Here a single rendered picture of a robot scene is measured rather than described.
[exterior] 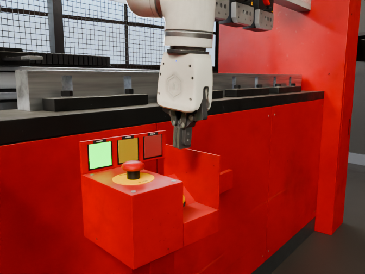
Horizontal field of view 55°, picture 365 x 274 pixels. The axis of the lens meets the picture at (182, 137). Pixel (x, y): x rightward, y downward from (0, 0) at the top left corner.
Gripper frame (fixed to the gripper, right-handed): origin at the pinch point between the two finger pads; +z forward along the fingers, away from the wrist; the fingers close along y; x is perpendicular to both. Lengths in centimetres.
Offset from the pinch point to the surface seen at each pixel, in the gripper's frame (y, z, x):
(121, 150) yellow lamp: -9.9, 4.0, -6.5
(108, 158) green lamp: -9.8, 5.1, -9.6
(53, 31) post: -120, -22, 28
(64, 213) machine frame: -22.7, 20.5, -12.6
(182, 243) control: 6.5, 17.1, -4.6
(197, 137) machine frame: -29.9, 10.8, 35.6
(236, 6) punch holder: -49, -35, 73
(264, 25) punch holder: -52, -30, 98
